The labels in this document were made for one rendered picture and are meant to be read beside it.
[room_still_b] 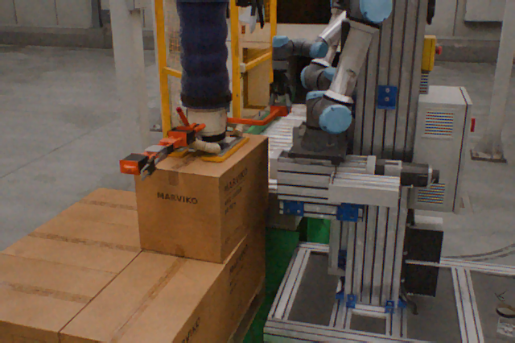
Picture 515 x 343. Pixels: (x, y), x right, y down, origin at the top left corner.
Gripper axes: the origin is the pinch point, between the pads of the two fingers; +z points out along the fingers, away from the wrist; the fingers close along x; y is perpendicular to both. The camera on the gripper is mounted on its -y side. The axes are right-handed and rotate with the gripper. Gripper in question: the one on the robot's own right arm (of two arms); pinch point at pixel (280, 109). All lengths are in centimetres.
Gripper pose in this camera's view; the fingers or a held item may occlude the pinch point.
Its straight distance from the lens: 265.7
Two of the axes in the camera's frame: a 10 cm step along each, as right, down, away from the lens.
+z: -0.1, 9.4, 3.4
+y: -3.2, 3.2, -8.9
